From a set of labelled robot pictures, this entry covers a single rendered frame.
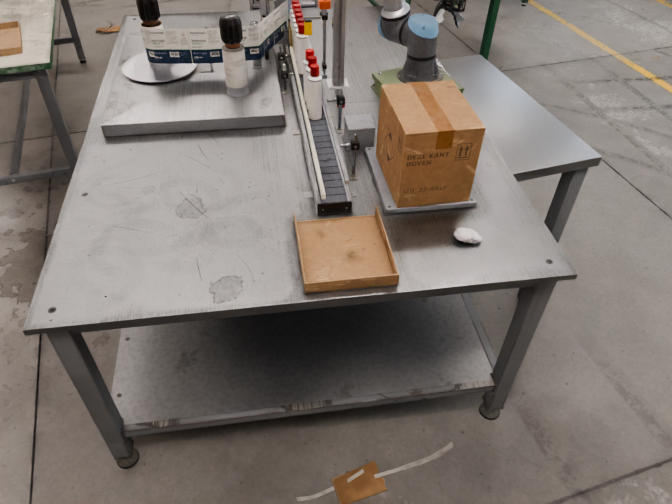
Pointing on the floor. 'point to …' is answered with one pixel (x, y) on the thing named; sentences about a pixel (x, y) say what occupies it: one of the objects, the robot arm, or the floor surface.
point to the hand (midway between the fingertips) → (443, 29)
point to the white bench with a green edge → (12, 69)
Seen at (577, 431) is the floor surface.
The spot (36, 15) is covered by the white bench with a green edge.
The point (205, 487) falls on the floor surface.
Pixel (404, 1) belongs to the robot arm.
